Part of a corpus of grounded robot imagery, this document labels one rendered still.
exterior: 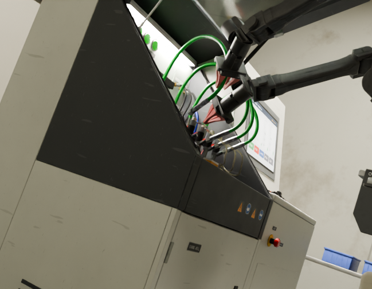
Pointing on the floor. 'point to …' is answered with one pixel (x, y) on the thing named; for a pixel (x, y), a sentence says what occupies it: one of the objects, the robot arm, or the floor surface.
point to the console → (290, 275)
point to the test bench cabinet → (85, 235)
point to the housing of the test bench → (33, 102)
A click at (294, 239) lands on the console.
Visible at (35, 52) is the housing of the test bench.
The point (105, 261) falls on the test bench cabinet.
